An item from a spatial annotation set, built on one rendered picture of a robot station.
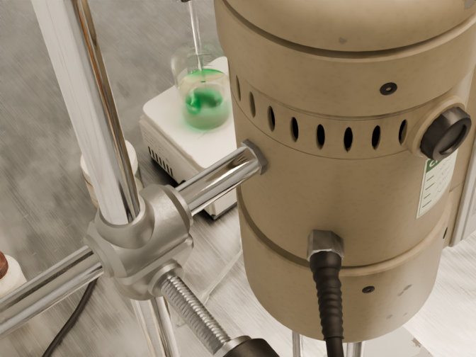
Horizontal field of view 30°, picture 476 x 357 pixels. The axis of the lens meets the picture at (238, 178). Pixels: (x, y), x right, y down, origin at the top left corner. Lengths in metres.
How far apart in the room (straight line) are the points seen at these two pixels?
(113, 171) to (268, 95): 0.06
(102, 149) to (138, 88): 0.82
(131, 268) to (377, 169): 0.10
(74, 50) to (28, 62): 0.92
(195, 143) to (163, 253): 0.59
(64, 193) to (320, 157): 0.72
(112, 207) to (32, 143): 0.77
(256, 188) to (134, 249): 0.07
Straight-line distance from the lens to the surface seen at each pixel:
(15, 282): 0.90
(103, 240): 0.33
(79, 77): 0.27
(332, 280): 0.36
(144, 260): 0.34
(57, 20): 0.25
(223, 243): 0.96
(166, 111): 0.96
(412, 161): 0.35
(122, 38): 1.18
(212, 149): 0.92
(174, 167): 0.97
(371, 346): 0.89
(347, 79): 0.30
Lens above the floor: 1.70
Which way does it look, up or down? 53 degrees down
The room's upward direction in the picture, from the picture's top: 6 degrees counter-clockwise
